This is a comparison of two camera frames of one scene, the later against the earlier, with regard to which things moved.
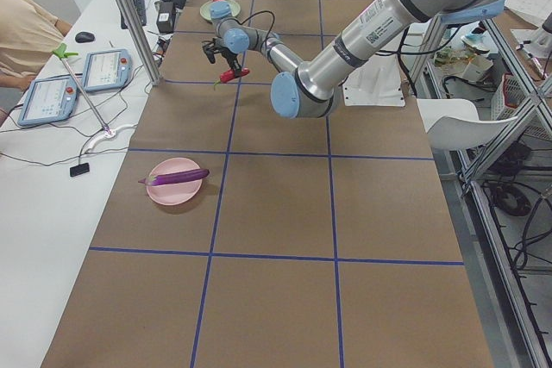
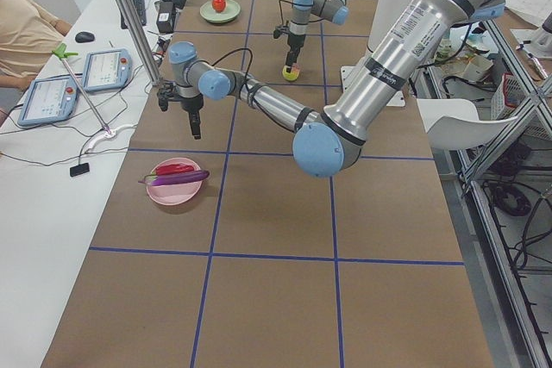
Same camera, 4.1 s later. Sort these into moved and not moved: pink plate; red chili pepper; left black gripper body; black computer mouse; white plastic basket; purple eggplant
Moved: red chili pepper; left black gripper body
Not moved: purple eggplant; black computer mouse; pink plate; white plastic basket
